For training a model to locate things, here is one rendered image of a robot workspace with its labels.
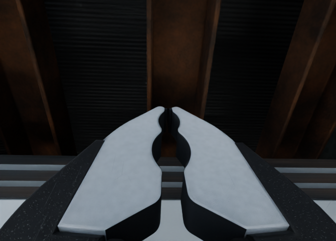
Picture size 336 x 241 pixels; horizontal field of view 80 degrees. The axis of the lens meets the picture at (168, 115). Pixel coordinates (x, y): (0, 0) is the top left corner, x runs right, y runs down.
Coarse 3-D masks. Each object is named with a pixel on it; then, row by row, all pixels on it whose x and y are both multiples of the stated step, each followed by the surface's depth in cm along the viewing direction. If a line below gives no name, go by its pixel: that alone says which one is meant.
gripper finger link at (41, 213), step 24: (96, 144) 8; (72, 168) 7; (48, 192) 6; (72, 192) 6; (24, 216) 5; (48, 216) 5; (0, 240) 5; (24, 240) 5; (48, 240) 5; (72, 240) 5; (96, 240) 5
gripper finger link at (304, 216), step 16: (240, 144) 9; (256, 160) 8; (272, 176) 7; (272, 192) 7; (288, 192) 7; (304, 192) 7; (288, 208) 6; (304, 208) 6; (320, 208) 6; (304, 224) 6; (320, 224) 6; (256, 240) 5; (272, 240) 5; (288, 240) 5; (304, 240) 5; (320, 240) 5
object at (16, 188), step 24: (0, 168) 18; (24, 168) 18; (48, 168) 19; (168, 168) 19; (288, 168) 20; (312, 168) 20; (0, 192) 17; (24, 192) 17; (168, 192) 18; (312, 192) 19
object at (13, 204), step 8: (0, 200) 17; (8, 200) 17; (16, 200) 17; (24, 200) 17; (0, 208) 17; (8, 208) 17; (16, 208) 17; (0, 216) 18; (8, 216) 18; (0, 224) 18
